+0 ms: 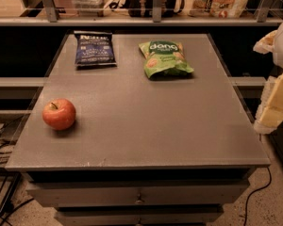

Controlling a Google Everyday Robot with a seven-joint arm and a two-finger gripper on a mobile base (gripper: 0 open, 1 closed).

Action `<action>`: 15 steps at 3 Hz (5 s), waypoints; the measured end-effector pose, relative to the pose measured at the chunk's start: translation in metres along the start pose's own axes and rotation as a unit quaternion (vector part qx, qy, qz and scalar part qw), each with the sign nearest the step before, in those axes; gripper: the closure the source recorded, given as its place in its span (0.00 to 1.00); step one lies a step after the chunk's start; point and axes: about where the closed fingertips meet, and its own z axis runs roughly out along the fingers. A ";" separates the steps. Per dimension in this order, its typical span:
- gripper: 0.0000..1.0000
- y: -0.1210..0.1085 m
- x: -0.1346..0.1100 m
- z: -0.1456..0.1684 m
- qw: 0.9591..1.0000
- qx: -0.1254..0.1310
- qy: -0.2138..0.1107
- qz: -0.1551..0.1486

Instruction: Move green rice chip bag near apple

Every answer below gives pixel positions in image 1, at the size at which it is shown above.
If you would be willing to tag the grey metal shelf rail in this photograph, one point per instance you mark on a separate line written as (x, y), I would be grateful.
(129, 21)

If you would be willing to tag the grey lower drawer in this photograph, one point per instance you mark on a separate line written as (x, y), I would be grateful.
(139, 216)

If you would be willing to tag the colourful snack bag on shelf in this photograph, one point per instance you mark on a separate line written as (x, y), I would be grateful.
(217, 8)

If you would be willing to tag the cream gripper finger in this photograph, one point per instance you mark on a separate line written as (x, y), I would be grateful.
(266, 44)
(270, 111)

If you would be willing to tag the blue chip bag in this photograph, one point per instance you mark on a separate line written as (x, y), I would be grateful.
(94, 49)

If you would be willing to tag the red apple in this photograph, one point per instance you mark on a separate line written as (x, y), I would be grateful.
(59, 114)

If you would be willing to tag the grey drawer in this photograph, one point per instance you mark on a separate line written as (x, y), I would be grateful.
(139, 216)
(123, 194)

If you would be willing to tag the green rice chip bag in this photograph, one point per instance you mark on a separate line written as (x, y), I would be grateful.
(164, 57)

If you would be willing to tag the grey upper drawer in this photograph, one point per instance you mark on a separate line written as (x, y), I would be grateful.
(123, 194)

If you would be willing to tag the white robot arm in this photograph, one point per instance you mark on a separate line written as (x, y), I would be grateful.
(278, 49)

